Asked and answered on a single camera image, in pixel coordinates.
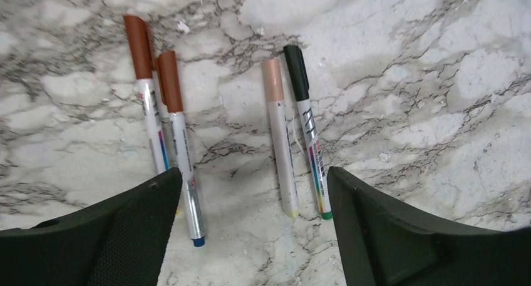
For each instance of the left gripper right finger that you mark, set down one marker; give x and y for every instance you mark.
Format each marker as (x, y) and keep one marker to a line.
(384, 241)

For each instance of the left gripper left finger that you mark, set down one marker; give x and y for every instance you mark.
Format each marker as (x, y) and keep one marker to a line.
(119, 241)

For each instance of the white marker black tip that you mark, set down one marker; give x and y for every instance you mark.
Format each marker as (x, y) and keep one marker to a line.
(190, 186)

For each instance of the white pen green end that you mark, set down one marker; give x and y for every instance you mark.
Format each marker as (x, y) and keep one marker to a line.
(313, 148)

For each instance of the white marker yellow end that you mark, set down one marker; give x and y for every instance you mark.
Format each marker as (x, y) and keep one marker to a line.
(154, 126)

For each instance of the white pen orange band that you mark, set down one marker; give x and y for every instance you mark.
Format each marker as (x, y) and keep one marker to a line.
(283, 156)

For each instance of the brown pen cap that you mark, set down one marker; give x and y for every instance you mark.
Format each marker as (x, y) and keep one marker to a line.
(141, 46)
(169, 81)

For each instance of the black pen cap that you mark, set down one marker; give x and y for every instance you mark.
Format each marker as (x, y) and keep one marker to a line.
(297, 72)

